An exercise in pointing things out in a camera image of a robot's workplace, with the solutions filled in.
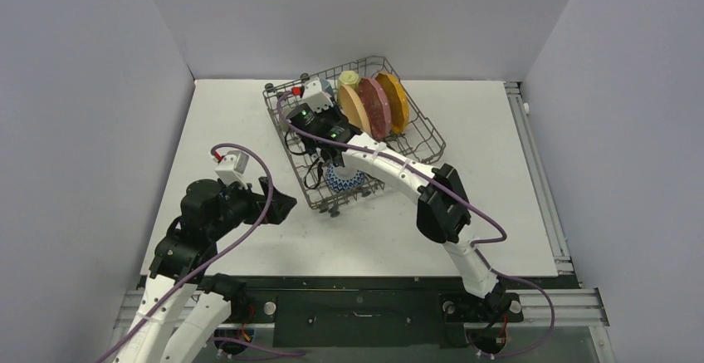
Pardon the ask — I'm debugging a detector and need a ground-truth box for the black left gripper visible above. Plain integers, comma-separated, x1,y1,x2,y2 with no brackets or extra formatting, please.
208,176,296,240

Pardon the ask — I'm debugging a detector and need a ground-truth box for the grey wire dish rack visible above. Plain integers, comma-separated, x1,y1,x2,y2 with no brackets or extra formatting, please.
262,55,446,217

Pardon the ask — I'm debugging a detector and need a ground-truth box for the cream plate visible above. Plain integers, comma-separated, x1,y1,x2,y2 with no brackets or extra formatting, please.
337,85,371,135

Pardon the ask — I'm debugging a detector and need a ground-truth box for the pale yellow mug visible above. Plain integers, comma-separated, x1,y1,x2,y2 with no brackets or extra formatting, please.
336,70,361,91

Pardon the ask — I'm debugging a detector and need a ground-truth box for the pink plate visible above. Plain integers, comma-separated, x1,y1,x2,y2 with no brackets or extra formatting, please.
358,77,392,140

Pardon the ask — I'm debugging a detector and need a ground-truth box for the orange patterned small bowl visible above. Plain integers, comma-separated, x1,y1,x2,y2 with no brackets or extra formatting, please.
325,164,365,194

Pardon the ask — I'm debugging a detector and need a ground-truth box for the yellow polka dot plate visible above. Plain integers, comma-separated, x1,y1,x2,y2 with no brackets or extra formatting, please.
374,71,410,135

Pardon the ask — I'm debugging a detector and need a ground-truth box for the blue mug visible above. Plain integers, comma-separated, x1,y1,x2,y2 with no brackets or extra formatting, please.
320,78,335,100

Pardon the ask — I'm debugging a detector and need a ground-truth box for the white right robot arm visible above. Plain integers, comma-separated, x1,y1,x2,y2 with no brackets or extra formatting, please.
276,104,521,322

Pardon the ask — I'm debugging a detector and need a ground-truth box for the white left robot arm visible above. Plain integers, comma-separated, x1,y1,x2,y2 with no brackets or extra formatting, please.
111,176,297,362

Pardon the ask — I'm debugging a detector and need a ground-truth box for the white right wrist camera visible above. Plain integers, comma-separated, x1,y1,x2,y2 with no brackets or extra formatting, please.
301,77,335,113

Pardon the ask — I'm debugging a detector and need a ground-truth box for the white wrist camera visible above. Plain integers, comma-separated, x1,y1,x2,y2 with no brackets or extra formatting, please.
301,77,335,113
215,150,249,187

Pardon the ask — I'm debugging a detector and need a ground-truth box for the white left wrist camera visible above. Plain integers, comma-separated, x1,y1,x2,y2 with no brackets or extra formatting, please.
215,150,249,187

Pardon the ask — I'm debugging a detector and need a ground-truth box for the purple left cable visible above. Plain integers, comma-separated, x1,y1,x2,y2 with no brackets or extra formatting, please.
95,143,306,363

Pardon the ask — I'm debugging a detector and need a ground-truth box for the black table frame rail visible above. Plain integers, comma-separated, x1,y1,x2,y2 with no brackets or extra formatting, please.
206,277,569,351

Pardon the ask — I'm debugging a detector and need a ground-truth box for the aluminium side rail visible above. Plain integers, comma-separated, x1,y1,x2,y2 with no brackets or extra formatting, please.
504,81,574,276

